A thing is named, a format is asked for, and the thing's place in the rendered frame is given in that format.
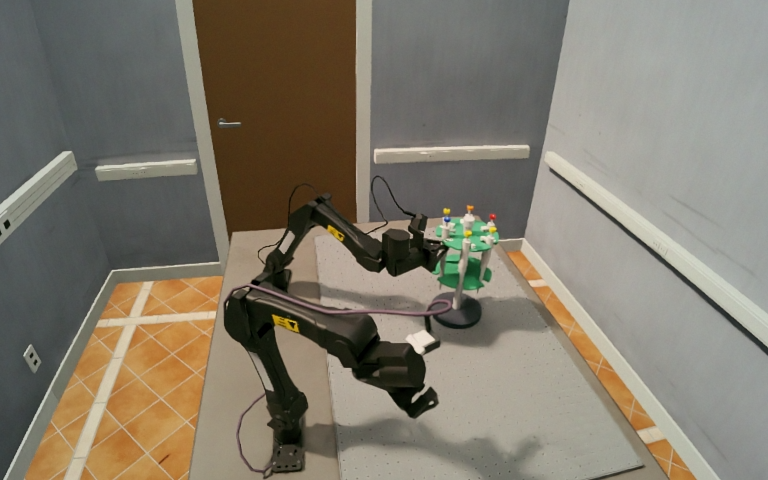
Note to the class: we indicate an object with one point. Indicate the white pipette with blue button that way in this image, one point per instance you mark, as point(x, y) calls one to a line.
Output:
point(445, 235)

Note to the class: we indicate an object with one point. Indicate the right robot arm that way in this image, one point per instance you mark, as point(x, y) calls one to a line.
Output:
point(353, 339)

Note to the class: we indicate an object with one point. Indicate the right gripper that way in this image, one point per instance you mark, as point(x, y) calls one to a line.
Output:
point(402, 395)

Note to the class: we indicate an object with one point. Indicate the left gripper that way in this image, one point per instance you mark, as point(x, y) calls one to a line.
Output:
point(423, 254)

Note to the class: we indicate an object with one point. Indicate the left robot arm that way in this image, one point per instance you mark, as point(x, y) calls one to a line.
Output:
point(369, 252)

